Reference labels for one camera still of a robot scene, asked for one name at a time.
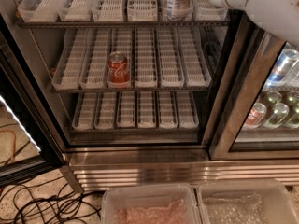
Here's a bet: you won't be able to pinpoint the left clear plastic bin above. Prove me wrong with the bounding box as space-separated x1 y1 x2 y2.
101 184 202 224

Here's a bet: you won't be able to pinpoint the top wire shelf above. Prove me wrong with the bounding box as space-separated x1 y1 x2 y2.
18 0 227 22

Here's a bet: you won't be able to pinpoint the open fridge door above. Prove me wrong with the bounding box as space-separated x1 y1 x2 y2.
0 17 63 188

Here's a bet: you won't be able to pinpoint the right clear plastic bin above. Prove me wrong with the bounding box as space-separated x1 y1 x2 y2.
196 179 299 224

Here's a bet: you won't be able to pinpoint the green can rear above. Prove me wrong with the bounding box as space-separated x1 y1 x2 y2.
261 91 282 106

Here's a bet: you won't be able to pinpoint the clear plastic bin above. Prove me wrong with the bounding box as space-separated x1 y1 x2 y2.
101 184 202 224
196 179 299 224

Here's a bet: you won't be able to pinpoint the middle wire shelf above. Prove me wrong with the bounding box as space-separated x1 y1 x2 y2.
52 27 211 92

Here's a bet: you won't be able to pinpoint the blue silver energy can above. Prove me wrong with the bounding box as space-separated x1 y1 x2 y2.
265 49 299 88

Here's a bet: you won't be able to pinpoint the green can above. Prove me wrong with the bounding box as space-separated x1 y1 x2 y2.
263 103 290 129
261 91 282 106

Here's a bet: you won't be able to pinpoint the green can front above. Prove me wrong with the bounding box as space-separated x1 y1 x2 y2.
263 103 290 129

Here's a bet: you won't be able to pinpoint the orange floor cable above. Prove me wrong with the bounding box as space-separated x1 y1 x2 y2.
0 128 18 167

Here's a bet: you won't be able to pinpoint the wire shelf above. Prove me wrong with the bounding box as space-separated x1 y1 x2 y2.
18 0 227 22
52 27 211 92
72 91 199 132

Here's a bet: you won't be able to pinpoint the bottom wire shelf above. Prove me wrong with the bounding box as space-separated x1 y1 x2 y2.
72 91 199 132

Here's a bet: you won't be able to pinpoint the red Coca-Cola can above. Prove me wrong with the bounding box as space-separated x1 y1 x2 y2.
107 51 129 84

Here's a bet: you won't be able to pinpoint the red soda can behind glass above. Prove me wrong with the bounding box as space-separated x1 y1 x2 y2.
244 103 267 129

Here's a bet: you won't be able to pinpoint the steel fridge base grille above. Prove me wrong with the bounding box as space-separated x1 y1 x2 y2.
60 148 299 193

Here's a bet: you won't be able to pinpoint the black floor cables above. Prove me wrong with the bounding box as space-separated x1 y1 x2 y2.
0 175 103 224

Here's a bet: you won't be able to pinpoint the closed glass fridge door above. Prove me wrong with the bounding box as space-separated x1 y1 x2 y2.
209 16 299 160

